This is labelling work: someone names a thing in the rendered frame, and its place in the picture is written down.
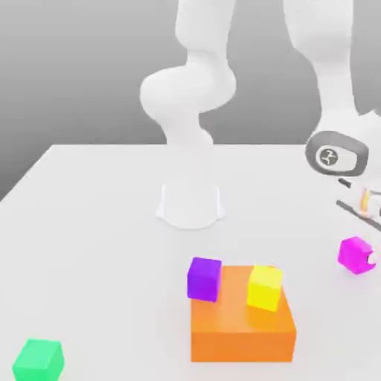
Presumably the small purple cube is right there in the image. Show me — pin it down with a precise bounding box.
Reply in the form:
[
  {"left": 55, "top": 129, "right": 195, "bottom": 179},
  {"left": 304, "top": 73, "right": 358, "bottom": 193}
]
[{"left": 186, "top": 257, "right": 222, "bottom": 304}]

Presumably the small green cube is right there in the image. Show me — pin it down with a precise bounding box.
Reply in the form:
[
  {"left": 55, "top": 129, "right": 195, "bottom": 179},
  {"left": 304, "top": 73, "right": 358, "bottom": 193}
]
[{"left": 11, "top": 338, "right": 65, "bottom": 381}]

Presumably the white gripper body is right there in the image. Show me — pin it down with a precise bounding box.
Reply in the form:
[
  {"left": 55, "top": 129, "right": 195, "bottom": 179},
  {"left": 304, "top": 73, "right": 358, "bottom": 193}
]
[{"left": 333, "top": 199, "right": 381, "bottom": 254}]

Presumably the large orange box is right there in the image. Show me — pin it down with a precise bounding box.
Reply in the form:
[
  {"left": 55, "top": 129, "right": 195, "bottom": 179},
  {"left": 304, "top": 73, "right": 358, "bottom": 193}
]
[{"left": 190, "top": 264, "right": 298, "bottom": 363}]

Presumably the small magenta cube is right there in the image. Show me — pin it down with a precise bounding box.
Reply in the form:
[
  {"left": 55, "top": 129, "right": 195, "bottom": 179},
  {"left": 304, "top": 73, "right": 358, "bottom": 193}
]
[{"left": 336, "top": 236, "right": 377, "bottom": 275}]

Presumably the small yellow cube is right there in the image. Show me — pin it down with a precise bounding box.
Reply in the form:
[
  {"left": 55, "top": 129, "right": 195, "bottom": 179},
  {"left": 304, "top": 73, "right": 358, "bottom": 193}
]
[{"left": 246, "top": 264, "right": 284, "bottom": 313}]

